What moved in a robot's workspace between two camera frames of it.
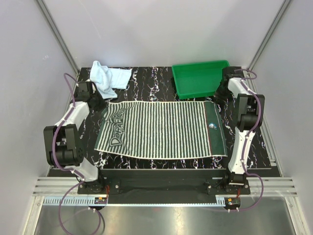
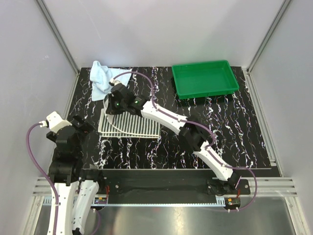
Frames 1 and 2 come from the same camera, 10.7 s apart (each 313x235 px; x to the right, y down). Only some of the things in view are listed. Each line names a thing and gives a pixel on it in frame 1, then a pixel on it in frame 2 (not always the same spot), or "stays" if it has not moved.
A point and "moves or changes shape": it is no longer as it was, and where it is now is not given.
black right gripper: (219, 99) → (110, 109)
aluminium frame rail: (59, 186) stays
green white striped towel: (165, 129) moves or changes shape
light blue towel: (106, 79) stays
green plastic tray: (198, 80) stays
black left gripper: (96, 93) → (86, 127)
